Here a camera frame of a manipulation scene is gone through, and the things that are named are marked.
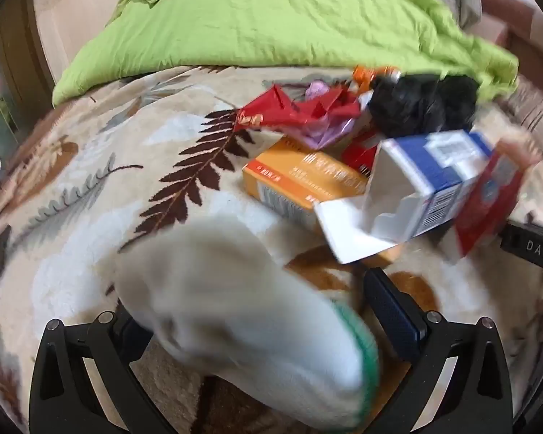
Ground orange cardboard box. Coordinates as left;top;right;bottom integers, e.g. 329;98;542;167
242;136;401;265

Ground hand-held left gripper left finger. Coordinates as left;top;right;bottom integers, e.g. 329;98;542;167
29;311;173;434

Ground purple paper ball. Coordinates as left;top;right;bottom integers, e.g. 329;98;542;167
299;79;358;151

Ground black plastic bag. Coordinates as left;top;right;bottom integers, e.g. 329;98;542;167
369;73;480;139

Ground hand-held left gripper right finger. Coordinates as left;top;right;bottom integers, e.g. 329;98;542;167
364;268;513;434

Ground white sock with green trim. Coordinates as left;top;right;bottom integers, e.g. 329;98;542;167
113;216;382;433

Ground brown upholstered headboard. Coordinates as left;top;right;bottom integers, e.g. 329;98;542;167
473;0;543;55

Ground white and blue carton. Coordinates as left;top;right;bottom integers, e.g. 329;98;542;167
314;129;496;265

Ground striped pillow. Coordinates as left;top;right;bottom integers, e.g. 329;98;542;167
493;77;543;168

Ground red wrapper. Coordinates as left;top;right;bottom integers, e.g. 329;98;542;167
233;84;363;139

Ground leaf print fleece blanket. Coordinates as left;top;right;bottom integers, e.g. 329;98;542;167
0;65;543;434

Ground green quilt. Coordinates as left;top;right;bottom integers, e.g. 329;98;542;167
52;0;519;107

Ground red white crumpled packet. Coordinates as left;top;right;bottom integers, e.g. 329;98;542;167
452;140;541;263

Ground orange foil wrapper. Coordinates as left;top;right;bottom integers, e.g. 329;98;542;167
352;65;401;93

